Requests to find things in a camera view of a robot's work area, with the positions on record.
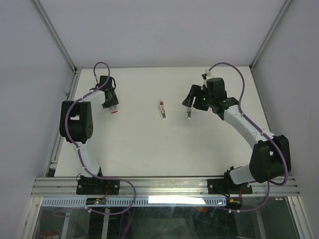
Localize aluminium mounting rail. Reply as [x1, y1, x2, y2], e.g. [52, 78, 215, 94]
[31, 176, 300, 197]

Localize white slotted cable duct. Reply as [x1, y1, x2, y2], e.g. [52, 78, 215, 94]
[42, 196, 226, 208]

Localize red white staple box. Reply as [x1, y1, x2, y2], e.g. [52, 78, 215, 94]
[109, 105, 118, 114]

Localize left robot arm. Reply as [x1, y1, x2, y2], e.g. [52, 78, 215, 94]
[59, 76, 120, 198]

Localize white mini stapler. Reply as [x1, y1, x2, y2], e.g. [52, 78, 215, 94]
[186, 107, 191, 120]

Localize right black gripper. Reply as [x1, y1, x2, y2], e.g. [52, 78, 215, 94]
[182, 84, 214, 111]

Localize pink mini stapler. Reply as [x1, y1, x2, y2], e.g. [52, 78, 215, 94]
[159, 101, 167, 120]

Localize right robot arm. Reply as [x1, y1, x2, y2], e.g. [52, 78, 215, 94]
[182, 78, 291, 197]

